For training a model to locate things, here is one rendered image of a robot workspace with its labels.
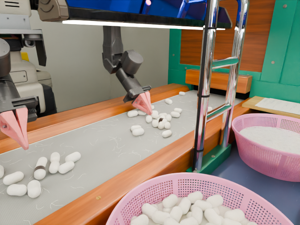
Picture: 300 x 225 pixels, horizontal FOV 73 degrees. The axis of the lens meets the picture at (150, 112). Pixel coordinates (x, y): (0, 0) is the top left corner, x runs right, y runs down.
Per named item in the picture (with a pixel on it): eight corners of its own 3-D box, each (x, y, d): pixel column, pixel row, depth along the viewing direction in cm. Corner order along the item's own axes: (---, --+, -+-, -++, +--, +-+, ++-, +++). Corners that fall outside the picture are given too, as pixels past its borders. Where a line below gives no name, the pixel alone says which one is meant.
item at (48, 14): (39, 21, 35) (30, -29, 32) (211, 29, 77) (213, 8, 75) (59, 18, 30) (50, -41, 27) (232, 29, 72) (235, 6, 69)
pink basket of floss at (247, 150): (250, 190, 48) (257, 156, 44) (216, 137, 73) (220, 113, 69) (364, 192, 47) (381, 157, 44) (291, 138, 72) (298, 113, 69)
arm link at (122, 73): (123, 73, 81) (112, 75, 77) (130, 61, 76) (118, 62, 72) (132, 86, 79) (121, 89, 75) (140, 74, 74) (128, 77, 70)
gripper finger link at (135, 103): (164, 106, 72) (150, 85, 75) (151, 110, 67) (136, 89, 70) (155, 115, 77) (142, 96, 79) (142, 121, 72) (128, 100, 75)
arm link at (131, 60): (119, 60, 82) (102, 63, 76) (130, 37, 74) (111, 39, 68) (136, 81, 80) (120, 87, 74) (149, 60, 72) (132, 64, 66)
